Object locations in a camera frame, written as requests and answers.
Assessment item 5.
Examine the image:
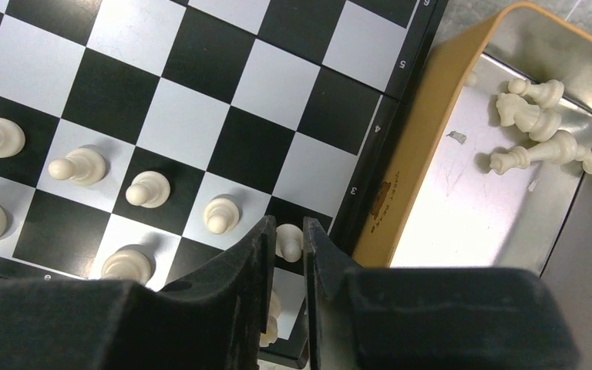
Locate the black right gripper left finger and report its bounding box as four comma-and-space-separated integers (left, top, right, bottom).
0, 216, 276, 369

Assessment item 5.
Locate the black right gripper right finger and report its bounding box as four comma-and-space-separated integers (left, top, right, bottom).
303, 217, 580, 369

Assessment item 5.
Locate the white chess rook piece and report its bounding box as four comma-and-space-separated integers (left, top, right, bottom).
259, 291, 282, 348

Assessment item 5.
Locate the white chess bishop piece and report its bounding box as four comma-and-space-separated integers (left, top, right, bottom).
489, 129, 578, 175

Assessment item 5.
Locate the white chess king piece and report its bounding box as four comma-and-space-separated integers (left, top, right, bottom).
101, 250, 153, 285

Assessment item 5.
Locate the black white chess board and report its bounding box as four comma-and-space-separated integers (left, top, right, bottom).
0, 0, 450, 368

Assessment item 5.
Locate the yellow tray of white pieces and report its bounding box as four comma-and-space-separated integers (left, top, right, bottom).
353, 2, 592, 369

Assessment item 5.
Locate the white chess knight in tray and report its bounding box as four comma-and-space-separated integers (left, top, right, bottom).
496, 92, 562, 142

